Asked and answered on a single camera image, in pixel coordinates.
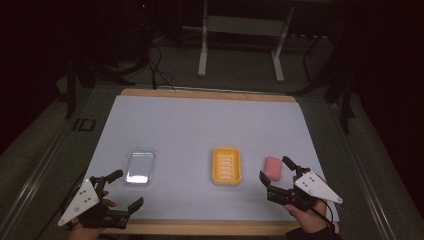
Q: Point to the white metal stand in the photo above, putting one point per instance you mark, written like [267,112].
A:
[245,26]

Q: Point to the yellow soap dish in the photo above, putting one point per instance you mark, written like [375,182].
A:
[226,166]

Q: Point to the pink soap bar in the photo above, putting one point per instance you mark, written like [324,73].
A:
[273,168]

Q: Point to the clear plastic tray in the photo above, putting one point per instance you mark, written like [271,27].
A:
[140,165]

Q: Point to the black floor bracket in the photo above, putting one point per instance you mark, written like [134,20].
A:
[76,125]

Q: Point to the person's left hand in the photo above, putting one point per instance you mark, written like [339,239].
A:
[83,234]

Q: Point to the person's right hand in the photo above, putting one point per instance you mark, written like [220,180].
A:
[308,220]

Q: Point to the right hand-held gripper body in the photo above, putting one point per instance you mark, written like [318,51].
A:
[316,187]

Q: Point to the pale blue table mat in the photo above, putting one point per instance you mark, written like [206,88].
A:
[200,126]

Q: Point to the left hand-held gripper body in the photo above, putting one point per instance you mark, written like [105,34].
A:
[81,200]

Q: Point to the metal floor rail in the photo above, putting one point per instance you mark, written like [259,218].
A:
[33,180]
[363,180]

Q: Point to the black tripod stand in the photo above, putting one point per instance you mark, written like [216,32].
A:
[70,96]
[345,100]

